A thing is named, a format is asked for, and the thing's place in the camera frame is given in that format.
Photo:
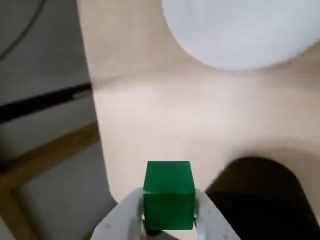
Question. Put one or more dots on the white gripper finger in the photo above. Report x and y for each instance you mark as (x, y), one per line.
(120, 217)
(212, 222)

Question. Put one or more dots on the green cube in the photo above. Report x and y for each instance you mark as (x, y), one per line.
(168, 195)

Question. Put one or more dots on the black round bin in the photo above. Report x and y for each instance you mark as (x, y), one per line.
(262, 200)

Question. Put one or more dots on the black bar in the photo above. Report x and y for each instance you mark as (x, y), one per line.
(37, 100)

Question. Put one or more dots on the white round plate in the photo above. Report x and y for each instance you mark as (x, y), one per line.
(237, 32)

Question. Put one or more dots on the wooden frame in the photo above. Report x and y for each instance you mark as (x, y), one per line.
(50, 147)

